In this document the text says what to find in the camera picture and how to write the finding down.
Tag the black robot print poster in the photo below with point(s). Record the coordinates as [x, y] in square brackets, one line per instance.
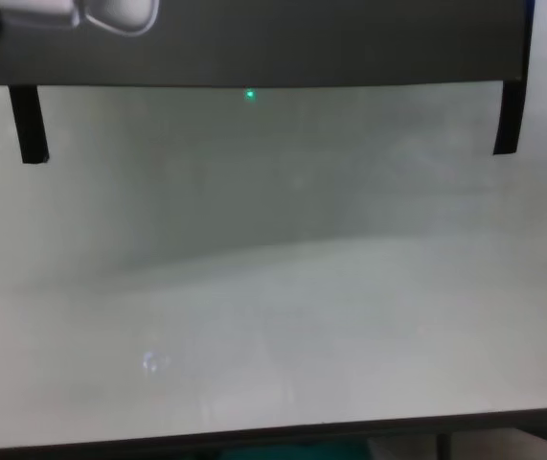
[302, 43]

